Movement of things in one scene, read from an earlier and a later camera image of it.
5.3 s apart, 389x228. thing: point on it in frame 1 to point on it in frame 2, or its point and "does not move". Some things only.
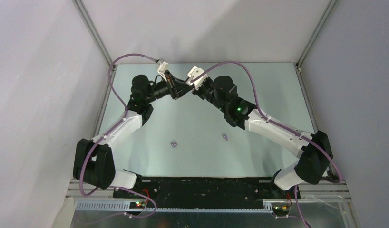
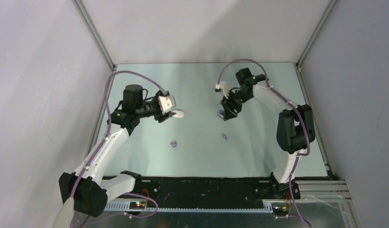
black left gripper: x=171 y=82 to x=160 y=118
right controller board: x=279 y=211 does not move
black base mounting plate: x=205 y=190 does not move
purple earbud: x=225 y=137 does not move
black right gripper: x=198 y=91 to x=228 y=107
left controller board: x=138 y=205 does not move
